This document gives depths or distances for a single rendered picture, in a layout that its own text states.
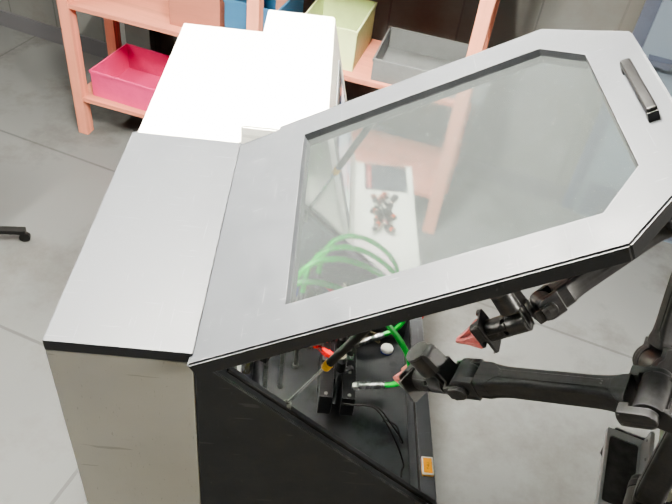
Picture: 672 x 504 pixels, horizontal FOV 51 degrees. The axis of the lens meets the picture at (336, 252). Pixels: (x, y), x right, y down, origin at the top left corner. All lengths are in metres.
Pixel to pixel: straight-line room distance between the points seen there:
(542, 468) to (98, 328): 2.20
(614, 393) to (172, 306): 0.84
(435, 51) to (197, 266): 2.60
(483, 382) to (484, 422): 1.75
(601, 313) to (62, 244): 2.80
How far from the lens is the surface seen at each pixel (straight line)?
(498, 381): 1.47
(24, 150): 4.56
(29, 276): 3.73
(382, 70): 3.57
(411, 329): 2.18
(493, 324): 1.77
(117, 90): 4.37
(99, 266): 1.54
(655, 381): 1.36
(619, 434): 2.04
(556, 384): 1.42
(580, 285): 1.77
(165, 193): 1.70
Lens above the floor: 2.56
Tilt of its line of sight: 43 degrees down
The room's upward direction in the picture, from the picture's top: 8 degrees clockwise
